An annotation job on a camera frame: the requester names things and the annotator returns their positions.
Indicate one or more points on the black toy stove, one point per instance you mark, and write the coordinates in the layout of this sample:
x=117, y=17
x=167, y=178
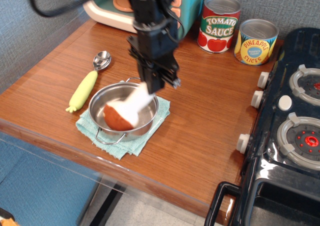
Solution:
x=280, y=175

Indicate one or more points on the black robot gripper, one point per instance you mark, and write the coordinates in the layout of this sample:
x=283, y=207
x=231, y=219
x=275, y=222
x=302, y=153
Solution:
x=153, y=49

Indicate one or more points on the yellow handled metal spoon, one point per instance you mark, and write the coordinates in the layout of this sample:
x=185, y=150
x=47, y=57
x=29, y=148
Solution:
x=101, y=61

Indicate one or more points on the orange plush object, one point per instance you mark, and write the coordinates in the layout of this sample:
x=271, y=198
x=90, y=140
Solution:
x=8, y=222

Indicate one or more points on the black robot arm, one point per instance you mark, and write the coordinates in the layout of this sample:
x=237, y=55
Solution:
x=149, y=11

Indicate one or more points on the small stainless steel pot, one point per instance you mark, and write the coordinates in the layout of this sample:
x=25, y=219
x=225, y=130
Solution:
x=119, y=92

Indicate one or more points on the plush brown white mushroom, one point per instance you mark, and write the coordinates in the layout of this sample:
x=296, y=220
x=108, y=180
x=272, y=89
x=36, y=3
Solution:
x=123, y=115

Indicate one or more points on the teal folded dish cloth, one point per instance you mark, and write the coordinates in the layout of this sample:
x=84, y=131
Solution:
x=133, y=147

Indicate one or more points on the teal toy microwave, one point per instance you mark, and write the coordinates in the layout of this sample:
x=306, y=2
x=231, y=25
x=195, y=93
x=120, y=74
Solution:
x=118, y=14

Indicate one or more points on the tomato sauce can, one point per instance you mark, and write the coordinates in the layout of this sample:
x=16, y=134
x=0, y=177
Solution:
x=218, y=23

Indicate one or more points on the pineapple slices can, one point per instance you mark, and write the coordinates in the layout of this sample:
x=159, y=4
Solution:
x=255, y=42

